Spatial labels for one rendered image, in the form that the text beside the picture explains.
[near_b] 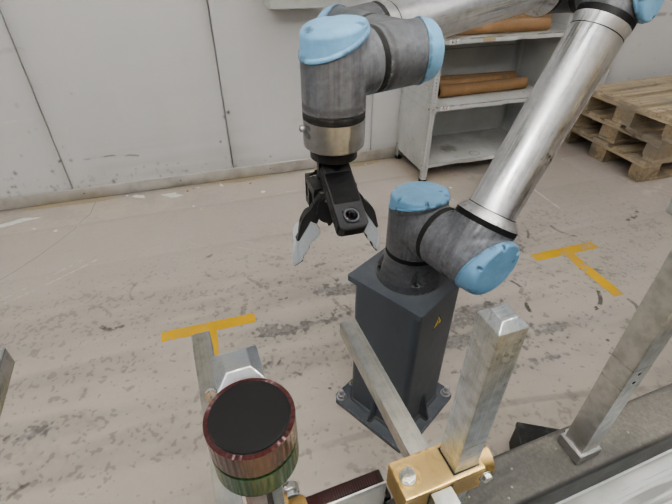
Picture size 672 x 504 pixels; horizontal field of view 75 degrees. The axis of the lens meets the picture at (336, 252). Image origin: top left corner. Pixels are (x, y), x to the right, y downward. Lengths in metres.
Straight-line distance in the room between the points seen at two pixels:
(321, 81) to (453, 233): 0.54
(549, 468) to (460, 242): 0.46
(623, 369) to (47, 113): 2.91
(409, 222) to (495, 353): 0.68
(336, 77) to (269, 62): 2.35
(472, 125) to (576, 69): 2.63
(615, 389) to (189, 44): 2.62
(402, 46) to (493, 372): 0.43
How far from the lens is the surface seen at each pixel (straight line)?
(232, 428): 0.31
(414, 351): 1.28
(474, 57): 3.45
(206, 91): 2.93
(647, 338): 0.68
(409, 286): 1.19
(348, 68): 0.59
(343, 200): 0.63
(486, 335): 0.45
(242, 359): 0.34
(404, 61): 0.65
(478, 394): 0.50
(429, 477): 0.63
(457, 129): 3.58
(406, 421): 0.68
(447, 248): 1.02
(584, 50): 1.05
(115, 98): 2.96
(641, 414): 1.00
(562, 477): 0.86
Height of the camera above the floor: 1.40
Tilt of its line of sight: 37 degrees down
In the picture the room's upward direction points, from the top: straight up
